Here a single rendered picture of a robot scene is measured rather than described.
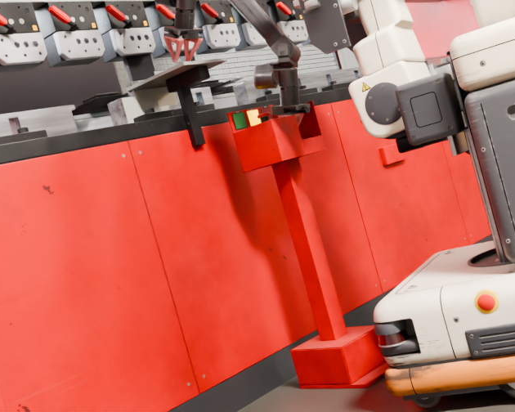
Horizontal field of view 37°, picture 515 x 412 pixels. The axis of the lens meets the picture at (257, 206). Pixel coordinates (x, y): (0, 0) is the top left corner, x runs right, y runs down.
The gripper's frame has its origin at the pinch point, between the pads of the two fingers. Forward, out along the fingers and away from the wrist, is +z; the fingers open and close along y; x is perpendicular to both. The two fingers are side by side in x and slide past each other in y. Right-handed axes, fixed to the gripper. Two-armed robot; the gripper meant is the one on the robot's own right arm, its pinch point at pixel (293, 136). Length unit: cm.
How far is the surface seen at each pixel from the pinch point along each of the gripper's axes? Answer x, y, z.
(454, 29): -196, 51, -29
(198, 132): 18.3, 21.0, -3.5
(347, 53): -339, 223, -20
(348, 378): 14, -25, 66
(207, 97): -3.4, 38.3, -12.1
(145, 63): 17, 43, -25
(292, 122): 6.4, -5.6, -4.8
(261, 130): 14.8, -1.4, -3.5
